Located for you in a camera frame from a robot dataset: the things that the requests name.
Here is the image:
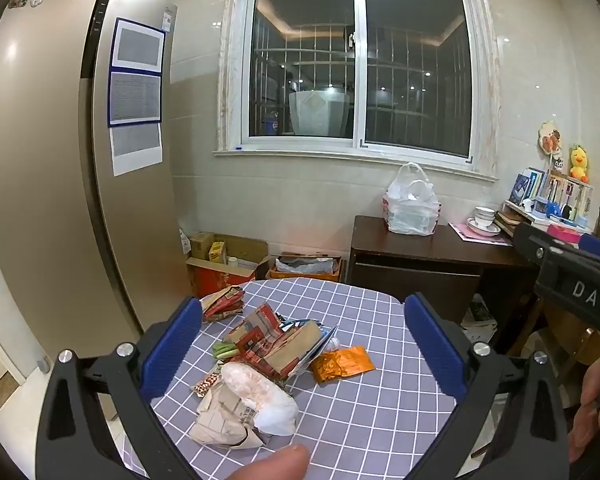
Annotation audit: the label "printed paper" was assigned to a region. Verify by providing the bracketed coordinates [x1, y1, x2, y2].
[188, 382, 264, 450]

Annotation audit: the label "orange foil wrapper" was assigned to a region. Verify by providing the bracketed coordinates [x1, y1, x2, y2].
[310, 346, 375, 384]

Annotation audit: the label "white plastic bag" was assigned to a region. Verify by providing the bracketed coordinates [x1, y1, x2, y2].
[382, 162, 441, 236]
[221, 362, 299, 437]

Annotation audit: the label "blue white mask box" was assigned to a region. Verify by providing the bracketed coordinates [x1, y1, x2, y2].
[287, 326, 337, 379]

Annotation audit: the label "person's right hand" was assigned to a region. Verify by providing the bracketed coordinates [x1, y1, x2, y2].
[568, 358, 600, 464]

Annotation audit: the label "person's left hand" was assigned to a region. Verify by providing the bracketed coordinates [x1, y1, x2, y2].
[227, 444, 310, 480]

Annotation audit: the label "white box under cabinet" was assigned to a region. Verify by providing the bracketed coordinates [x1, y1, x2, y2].
[460, 294, 498, 342]

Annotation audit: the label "wooden chair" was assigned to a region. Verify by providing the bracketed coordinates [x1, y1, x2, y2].
[534, 285, 600, 380]

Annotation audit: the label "green leaf toy bundle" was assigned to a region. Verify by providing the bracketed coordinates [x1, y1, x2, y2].
[212, 341, 240, 361]

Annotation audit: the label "brown red paper bag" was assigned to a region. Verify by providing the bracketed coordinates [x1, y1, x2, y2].
[200, 286, 245, 323]

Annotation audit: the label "dark wooden cabinet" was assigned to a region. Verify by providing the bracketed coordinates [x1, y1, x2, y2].
[347, 216, 534, 330]

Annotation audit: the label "row of books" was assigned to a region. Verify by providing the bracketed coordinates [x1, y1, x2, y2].
[496, 167, 593, 236]

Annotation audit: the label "grey checkered tablecloth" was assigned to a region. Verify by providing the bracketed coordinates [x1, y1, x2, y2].
[151, 278, 455, 479]

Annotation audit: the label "open cardboard box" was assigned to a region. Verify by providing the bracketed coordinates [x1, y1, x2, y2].
[186, 232, 270, 298]

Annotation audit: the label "white bowl and saucer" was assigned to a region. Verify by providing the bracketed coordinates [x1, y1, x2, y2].
[466, 206, 501, 237]

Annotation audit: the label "pink paper sheet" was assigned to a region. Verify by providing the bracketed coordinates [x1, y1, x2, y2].
[449, 222, 512, 247]

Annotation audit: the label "yellow duck plush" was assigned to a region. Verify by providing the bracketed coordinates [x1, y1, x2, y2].
[569, 144, 588, 183]

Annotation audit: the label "orange box with grey bag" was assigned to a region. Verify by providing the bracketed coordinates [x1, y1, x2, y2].
[266, 252, 342, 282]

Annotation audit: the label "champagne double-door refrigerator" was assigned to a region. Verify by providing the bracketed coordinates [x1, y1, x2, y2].
[0, 0, 188, 356]

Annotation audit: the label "papers on refrigerator door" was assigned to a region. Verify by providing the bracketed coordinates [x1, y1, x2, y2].
[107, 18, 166, 177]

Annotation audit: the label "sliding glass window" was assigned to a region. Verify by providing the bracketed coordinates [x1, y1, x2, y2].
[216, 0, 500, 181]

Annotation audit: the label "round wall decoration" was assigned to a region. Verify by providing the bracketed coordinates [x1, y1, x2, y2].
[538, 120, 562, 156]

